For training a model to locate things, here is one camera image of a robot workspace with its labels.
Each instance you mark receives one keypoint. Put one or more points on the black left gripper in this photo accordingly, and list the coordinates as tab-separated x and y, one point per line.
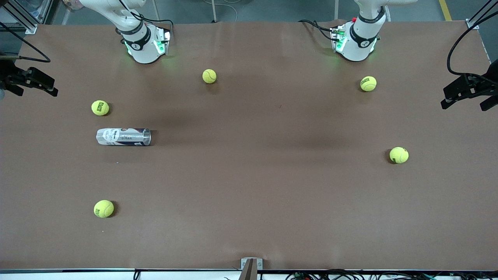
491	80

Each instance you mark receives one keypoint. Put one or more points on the yellow tennis ball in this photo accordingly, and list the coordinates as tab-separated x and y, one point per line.
399	155
209	76
100	107
103	209
368	83

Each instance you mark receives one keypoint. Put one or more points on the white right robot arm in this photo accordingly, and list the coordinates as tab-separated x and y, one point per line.
142	46

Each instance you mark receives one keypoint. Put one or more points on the aluminium frame post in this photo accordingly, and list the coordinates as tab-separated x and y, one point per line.
29	27
471	24

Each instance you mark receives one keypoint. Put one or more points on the clear tennis ball can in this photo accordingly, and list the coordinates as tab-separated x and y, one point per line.
124	137

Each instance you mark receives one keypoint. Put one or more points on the grey metal pole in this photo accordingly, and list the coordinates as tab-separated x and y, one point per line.
335	9
156	9
214	11

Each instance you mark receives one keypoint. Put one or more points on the brown table mat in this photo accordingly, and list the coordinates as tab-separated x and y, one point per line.
249	194

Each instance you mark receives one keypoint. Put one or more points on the grey metal bracket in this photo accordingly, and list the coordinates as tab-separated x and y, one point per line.
251	268

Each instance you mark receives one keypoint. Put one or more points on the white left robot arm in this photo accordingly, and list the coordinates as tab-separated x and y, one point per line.
360	42

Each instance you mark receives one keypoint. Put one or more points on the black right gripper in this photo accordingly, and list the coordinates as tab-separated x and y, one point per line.
8	74

